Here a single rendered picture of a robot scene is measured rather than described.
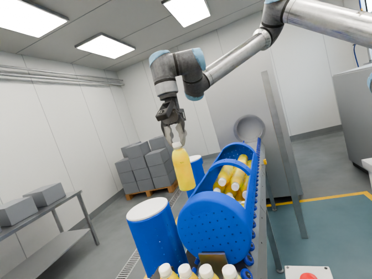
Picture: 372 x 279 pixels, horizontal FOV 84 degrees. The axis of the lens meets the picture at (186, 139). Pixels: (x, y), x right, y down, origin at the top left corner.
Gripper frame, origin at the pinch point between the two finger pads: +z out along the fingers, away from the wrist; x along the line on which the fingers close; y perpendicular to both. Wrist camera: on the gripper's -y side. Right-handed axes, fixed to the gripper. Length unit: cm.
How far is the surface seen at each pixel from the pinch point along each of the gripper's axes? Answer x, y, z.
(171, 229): 32, 34, 54
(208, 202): -10.2, -6.4, 22.7
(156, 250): 39, 24, 62
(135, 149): 233, 297, 12
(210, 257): -7.4, -10.0, 40.8
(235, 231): -17.2, -5.4, 34.3
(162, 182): 194, 309, 95
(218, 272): -9.0, -9.4, 46.8
